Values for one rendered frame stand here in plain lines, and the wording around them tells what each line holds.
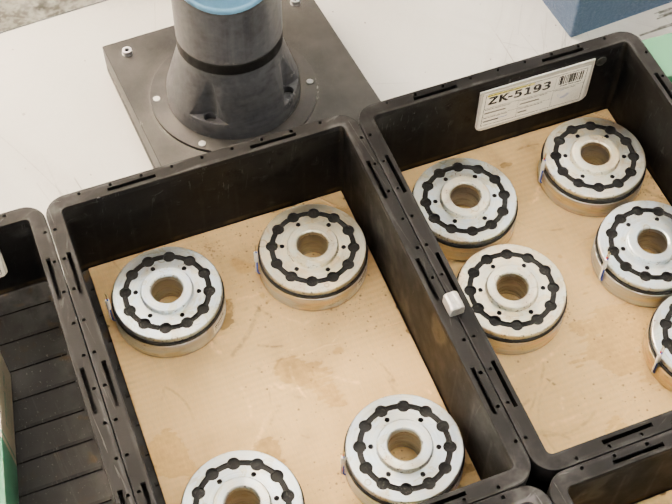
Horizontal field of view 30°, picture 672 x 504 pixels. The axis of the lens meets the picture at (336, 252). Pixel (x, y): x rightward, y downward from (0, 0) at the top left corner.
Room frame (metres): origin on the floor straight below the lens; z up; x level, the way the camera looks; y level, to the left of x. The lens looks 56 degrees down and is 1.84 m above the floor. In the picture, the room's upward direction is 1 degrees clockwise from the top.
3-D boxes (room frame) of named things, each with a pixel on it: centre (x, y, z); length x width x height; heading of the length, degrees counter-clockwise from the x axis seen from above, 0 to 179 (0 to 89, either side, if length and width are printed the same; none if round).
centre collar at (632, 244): (0.66, -0.30, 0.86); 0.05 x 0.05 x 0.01
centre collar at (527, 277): (0.61, -0.16, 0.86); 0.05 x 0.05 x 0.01
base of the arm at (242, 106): (0.95, 0.12, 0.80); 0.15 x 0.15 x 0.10
